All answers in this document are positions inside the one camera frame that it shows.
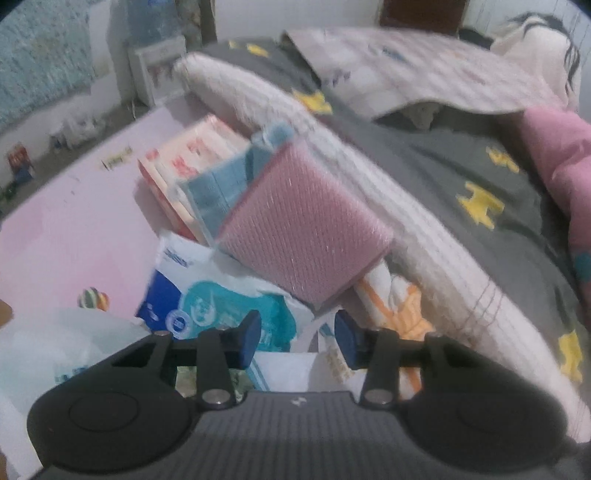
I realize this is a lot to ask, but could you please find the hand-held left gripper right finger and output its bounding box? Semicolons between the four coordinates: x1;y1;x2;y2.
333;309;483;411

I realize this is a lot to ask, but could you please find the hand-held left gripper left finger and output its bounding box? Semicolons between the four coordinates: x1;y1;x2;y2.
111;309;264;412

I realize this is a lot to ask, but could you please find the blue and white wipes packet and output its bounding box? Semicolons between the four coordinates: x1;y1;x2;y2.
135;231;315;356

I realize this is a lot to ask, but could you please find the orange striped cloth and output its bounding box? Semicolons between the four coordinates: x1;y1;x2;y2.
353;265;437;402

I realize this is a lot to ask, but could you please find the pink waffle cloth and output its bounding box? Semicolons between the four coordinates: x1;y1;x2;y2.
216;138;395;311

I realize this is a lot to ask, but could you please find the light blue microfibre cloth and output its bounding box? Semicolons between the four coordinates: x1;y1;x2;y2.
178;121;296;241

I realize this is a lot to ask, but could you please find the white tissue packet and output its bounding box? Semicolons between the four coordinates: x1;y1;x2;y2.
249;318;370;398

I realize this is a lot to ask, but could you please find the green patterned cloth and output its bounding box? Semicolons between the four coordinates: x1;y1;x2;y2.
175;364;250;400

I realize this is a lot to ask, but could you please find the grey blanket with yellow prints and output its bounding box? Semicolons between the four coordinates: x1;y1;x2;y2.
198;39;591;384

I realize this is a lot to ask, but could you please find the white plastic bag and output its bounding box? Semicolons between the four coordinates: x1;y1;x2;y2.
0;307;153;480

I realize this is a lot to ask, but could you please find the rolled cream blanket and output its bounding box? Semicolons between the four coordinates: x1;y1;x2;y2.
173;51;591;439

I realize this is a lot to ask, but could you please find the clear plastic bag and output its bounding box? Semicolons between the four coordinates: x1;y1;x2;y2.
48;113;109;151

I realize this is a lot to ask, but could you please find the pink garment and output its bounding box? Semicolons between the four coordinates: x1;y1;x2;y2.
517;106;591;287

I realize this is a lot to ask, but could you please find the checked quilt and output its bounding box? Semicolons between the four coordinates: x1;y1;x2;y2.
279;25;566;123

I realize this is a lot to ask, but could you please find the small red box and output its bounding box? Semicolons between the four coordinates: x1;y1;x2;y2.
7;144;37;183

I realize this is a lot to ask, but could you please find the dark brown wooden panel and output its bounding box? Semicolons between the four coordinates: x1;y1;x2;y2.
379;0;465;33

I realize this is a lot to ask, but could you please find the white plush with black stripes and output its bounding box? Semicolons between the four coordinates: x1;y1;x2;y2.
489;11;585;109

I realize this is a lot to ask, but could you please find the floral wall cloth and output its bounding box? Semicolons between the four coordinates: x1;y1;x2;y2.
0;2;98;134

